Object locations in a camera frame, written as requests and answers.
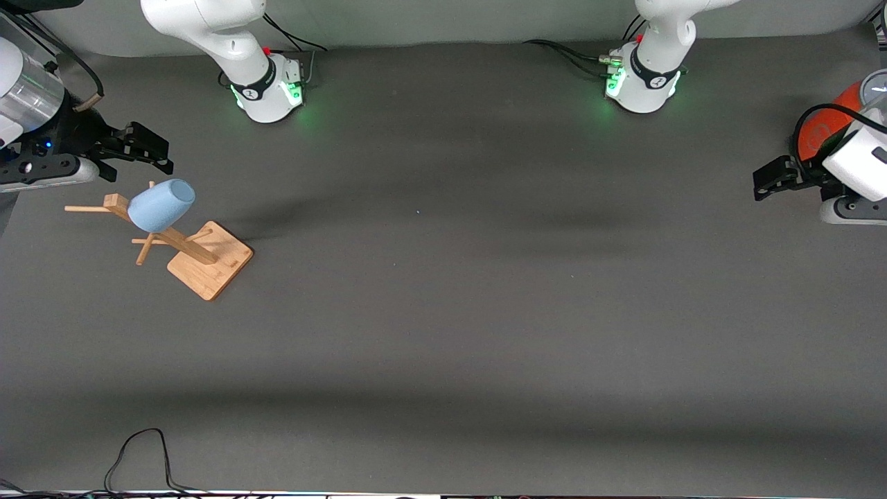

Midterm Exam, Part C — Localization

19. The light blue cup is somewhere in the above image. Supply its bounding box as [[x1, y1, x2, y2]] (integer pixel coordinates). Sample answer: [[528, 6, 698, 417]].
[[128, 179, 196, 234]]

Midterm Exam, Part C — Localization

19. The wooden cup stand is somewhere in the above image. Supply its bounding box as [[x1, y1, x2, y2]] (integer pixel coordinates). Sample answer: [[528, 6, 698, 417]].
[[65, 182, 255, 301]]

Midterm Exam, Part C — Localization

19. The orange cylindrical can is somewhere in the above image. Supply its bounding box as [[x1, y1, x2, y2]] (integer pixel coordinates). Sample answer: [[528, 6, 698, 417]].
[[796, 79, 875, 164]]

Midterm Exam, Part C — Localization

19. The black right arm base cable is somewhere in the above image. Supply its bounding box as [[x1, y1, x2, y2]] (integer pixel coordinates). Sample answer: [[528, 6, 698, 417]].
[[261, 12, 328, 53]]

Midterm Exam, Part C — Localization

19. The black arm base cable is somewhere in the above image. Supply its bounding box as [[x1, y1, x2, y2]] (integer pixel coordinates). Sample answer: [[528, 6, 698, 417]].
[[522, 39, 612, 78], [261, 12, 328, 53]]

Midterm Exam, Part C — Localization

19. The black left arm base cable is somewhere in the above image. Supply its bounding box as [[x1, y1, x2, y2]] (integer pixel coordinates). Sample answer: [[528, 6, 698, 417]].
[[522, 39, 612, 78]]

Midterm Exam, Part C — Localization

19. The thin black looped table cable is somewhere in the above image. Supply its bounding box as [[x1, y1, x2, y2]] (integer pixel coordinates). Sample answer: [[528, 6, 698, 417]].
[[104, 428, 209, 497]]

